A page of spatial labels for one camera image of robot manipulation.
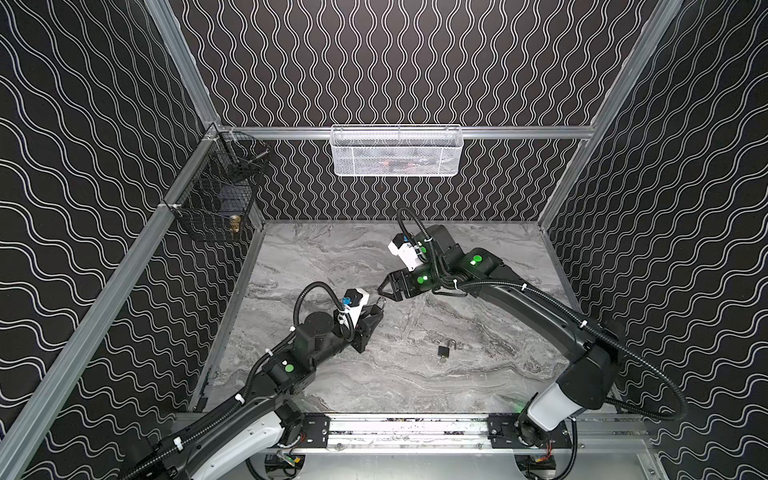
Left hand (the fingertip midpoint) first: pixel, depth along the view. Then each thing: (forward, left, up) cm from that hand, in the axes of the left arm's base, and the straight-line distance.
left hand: (383, 314), depth 71 cm
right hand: (+7, -1, +1) cm, 7 cm away
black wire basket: (+36, +55, +5) cm, 67 cm away
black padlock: (+1, -17, -22) cm, 28 cm away
